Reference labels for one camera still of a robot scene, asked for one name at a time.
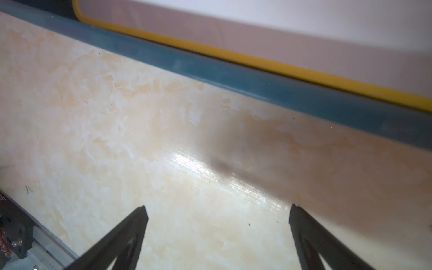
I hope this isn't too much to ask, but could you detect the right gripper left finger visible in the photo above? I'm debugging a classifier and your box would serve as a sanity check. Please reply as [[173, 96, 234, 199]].
[[66, 206, 149, 270]]

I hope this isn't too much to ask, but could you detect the yellow-framed whiteboard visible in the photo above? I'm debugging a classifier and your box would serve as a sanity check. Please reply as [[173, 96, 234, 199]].
[[72, 0, 432, 111]]

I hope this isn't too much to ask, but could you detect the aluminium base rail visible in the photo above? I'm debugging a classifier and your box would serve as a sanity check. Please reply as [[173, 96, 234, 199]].
[[1, 191, 78, 270]]

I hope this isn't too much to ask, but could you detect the teal plastic storage box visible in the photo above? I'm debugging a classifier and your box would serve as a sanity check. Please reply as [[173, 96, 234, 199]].
[[1, 1, 432, 150]]

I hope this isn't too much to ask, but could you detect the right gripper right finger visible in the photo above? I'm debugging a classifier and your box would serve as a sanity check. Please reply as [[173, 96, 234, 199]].
[[289, 204, 373, 270]]

